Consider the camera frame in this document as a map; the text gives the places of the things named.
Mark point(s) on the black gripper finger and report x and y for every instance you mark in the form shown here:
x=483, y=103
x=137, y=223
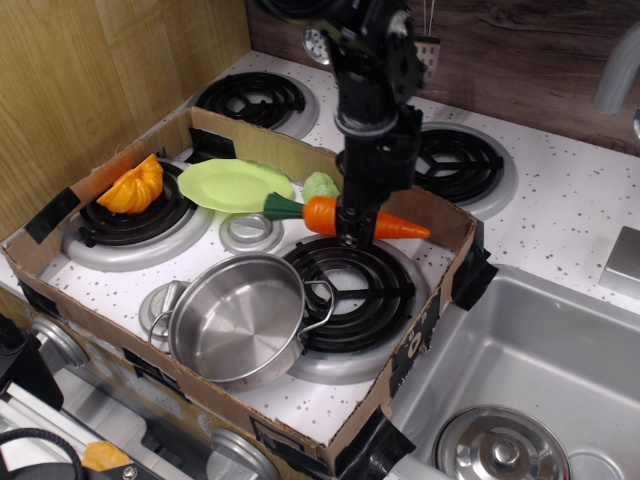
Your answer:
x=355, y=223

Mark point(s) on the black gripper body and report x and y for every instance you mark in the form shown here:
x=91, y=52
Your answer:
x=374, y=166

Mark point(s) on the orange toy carrot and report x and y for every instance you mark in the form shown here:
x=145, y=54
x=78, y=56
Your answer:
x=320, y=212

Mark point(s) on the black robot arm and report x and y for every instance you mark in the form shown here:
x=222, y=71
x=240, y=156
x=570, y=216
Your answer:
x=375, y=64

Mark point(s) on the light green plastic plate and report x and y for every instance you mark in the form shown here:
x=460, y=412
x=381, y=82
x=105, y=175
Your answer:
x=233, y=185

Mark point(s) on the light green toy lettuce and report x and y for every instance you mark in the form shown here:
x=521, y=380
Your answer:
x=319, y=184

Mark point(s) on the front right black burner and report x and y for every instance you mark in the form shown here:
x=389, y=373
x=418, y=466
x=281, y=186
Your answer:
x=375, y=293

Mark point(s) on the black burner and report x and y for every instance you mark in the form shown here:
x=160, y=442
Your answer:
x=375, y=293
x=267, y=100
x=466, y=167
x=104, y=241

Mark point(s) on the back right black burner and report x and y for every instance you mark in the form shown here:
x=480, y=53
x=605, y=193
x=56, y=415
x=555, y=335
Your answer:
x=466, y=167

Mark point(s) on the silver centre stove knob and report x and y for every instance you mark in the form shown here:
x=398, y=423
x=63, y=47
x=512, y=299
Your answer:
x=242, y=233

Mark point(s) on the silver stove knob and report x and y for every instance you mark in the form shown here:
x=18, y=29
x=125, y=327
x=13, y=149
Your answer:
x=156, y=310
x=242, y=233

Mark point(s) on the back left black burner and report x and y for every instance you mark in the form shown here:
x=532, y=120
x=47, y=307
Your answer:
x=267, y=100

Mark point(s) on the hanging silver slotted spatula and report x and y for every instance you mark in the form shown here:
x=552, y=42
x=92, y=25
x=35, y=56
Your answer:
x=428, y=45

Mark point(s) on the hanging silver strainer ladle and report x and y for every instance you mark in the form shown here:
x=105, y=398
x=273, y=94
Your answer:
x=315, y=46

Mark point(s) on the stainless steel pot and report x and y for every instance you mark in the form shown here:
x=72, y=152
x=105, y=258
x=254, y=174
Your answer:
x=244, y=322

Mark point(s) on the front left black burner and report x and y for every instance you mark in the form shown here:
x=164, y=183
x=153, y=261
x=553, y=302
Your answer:
x=104, y=241

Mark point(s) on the grey sink basin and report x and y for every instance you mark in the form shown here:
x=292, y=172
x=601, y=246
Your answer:
x=561, y=357

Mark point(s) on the silver front stove knob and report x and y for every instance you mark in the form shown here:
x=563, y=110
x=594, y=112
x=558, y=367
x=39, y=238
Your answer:
x=156, y=310

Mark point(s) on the orange toy pumpkin slice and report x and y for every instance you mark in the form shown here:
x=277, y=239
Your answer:
x=135, y=190

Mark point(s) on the steel pot lid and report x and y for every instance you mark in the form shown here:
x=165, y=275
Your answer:
x=496, y=442

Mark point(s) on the silver oven knob right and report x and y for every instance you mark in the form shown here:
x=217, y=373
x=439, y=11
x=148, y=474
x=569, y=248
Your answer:
x=233, y=457

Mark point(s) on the silver oven knob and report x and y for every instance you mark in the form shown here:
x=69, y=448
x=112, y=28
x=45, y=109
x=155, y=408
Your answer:
x=57, y=348
x=233, y=457

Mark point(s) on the silver faucet base block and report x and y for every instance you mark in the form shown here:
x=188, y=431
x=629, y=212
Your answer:
x=621, y=271

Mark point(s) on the silver faucet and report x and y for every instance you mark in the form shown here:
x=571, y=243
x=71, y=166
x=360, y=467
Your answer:
x=620, y=72

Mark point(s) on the brown cardboard fence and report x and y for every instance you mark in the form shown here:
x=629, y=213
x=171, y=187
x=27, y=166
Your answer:
x=339, y=444

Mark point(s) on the silver oven knob left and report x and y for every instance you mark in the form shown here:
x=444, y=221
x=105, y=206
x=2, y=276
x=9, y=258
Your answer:
x=57, y=348

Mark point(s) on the small orange object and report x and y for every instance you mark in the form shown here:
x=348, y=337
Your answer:
x=102, y=455

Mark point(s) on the black device at left edge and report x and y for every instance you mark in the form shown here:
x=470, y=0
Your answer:
x=22, y=364

